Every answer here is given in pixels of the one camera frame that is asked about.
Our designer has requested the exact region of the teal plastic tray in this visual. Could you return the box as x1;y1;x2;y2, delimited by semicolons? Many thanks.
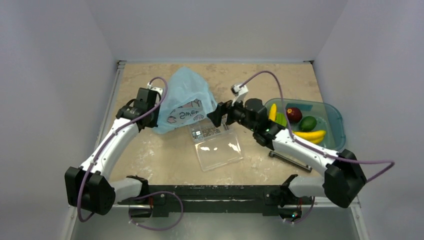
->
264;98;346;151

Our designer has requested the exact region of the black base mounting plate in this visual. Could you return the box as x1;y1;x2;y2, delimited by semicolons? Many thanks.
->
119;185;313;217

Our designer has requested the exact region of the aluminium frame rail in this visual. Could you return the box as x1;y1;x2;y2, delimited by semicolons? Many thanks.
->
68;184;361;209

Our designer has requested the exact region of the yellow fake banana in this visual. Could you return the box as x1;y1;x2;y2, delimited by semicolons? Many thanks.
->
293;130;327;145

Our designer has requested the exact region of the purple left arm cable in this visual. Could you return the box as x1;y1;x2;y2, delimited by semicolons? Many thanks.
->
76;76;184;232

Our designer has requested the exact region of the yellow fake squash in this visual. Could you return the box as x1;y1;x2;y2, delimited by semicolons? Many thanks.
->
268;103;277;122

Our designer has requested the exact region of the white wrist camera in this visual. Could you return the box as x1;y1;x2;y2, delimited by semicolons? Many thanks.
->
231;83;249;106
147;83;164;103

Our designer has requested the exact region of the green fake fruit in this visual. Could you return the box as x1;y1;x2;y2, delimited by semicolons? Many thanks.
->
275;112;287;127

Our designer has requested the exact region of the clear plastic screw box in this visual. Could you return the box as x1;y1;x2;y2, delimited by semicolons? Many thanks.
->
188;119;244;172

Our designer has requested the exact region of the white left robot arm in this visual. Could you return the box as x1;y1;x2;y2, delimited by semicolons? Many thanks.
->
64;86;164;215

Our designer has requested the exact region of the light blue plastic bag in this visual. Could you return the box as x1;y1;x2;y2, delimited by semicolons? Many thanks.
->
153;66;217;134

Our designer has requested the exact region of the green fake lime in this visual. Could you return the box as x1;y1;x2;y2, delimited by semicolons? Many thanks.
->
299;116;318;132

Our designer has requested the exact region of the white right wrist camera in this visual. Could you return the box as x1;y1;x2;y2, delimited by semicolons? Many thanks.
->
231;83;249;106

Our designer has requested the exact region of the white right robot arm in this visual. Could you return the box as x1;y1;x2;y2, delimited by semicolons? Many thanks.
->
207;98;367;208

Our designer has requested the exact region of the dark metal crank tool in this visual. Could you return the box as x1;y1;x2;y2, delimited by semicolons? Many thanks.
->
268;151;312;173

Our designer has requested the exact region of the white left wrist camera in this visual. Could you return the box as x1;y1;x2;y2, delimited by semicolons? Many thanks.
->
147;83;164;103

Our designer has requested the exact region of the red fake fruit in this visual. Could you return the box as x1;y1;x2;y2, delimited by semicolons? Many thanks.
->
286;107;303;123

